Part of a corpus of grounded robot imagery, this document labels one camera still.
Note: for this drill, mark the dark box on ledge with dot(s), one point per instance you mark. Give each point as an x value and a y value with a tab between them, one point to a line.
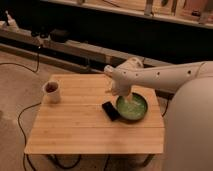
59	35

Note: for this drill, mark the wooden table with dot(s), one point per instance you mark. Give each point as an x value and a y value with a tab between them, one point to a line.
78	124

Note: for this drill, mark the green ceramic bowl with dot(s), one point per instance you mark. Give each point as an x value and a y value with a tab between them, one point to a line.
133	109

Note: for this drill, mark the white mug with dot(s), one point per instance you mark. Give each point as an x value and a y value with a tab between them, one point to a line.
52	90

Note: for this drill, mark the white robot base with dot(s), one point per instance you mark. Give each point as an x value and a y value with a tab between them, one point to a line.
189	128

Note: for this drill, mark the black smartphone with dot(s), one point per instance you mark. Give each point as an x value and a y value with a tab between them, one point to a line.
110	111

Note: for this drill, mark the white spray bottle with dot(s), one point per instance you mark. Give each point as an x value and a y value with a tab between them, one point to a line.
12	23

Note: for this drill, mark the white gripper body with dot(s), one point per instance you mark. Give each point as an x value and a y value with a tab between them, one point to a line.
119	88

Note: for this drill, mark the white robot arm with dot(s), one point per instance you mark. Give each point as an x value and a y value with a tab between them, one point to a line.
164	78

